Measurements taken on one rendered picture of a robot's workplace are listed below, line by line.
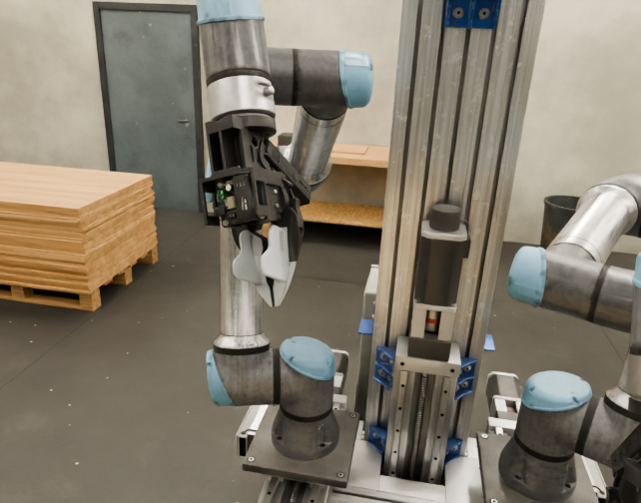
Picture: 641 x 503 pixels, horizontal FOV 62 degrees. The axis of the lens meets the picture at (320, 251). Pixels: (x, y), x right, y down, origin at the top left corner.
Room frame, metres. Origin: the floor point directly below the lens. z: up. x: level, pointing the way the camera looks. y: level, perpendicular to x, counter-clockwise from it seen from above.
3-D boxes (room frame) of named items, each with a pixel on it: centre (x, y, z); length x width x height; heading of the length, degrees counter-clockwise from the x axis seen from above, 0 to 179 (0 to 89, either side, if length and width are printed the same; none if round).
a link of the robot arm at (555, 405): (0.87, -0.48, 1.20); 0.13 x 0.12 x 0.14; 55
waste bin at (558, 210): (4.53, -2.22, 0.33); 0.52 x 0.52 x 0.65
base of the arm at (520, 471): (0.87, -0.47, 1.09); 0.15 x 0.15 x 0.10
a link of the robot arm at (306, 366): (0.96, 0.02, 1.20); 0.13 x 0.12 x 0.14; 98
